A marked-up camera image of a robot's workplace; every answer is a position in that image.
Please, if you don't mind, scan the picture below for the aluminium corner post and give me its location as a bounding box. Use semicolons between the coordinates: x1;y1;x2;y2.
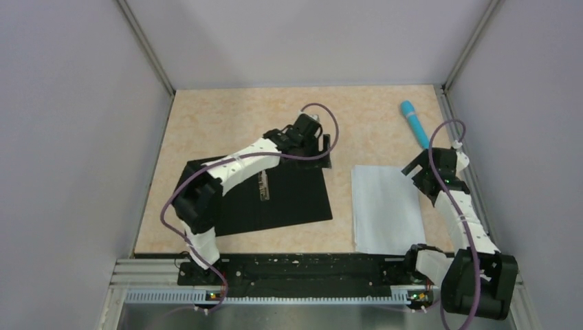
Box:
114;0;176;98
441;0;505;94

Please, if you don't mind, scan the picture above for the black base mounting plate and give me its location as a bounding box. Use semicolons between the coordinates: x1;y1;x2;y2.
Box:
177;253;436;298

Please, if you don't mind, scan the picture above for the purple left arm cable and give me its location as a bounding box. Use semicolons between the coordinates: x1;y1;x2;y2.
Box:
159;102;340;315

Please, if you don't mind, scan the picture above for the aluminium front rail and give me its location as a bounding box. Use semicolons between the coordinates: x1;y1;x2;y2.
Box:
108;257;525;289

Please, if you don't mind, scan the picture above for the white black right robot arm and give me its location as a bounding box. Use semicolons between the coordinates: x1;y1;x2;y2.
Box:
402;147;518;320

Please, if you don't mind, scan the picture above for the white slotted cable duct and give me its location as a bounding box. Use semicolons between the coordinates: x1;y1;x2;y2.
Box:
124;289;410;305

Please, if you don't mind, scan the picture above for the right aluminium corner post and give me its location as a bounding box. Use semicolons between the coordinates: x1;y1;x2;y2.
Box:
441;0;505;94

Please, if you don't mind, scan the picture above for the blue marker pen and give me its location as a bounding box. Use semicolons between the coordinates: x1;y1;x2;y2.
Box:
400;100;429;149

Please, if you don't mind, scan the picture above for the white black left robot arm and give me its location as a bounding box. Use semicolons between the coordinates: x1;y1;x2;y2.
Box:
171;113;322;270

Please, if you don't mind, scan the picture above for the white A4 file folder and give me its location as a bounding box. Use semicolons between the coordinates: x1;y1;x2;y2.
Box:
215;159;333;237

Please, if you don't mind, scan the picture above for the left aluminium corner post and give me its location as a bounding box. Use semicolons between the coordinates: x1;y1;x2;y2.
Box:
114;0;176;98

